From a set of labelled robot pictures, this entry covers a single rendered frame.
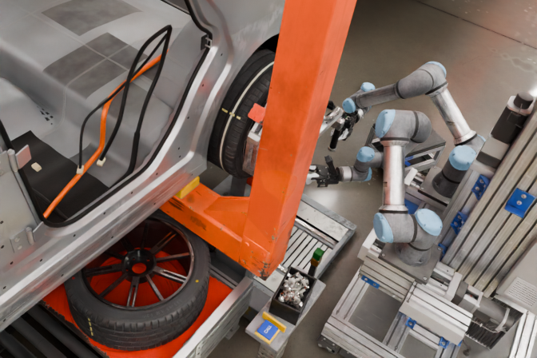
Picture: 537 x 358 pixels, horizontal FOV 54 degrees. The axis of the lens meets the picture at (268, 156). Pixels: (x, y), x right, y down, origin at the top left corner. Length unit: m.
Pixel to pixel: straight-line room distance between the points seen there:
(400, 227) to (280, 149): 0.60
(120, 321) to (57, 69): 1.21
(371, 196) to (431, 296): 1.43
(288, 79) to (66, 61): 1.37
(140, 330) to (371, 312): 1.20
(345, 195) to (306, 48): 2.14
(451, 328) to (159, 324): 1.20
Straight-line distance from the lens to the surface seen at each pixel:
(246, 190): 3.09
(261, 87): 2.45
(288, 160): 1.91
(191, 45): 2.46
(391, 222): 2.17
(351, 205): 3.61
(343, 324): 2.80
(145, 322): 2.38
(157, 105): 2.48
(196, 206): 2.51
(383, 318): 2.92
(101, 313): 2.41
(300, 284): 2.45
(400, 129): 2.19
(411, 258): 2.33
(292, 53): 1.68
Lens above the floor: 2.59
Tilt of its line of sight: 43 degrees down
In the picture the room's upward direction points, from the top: 11 degrees clockwise
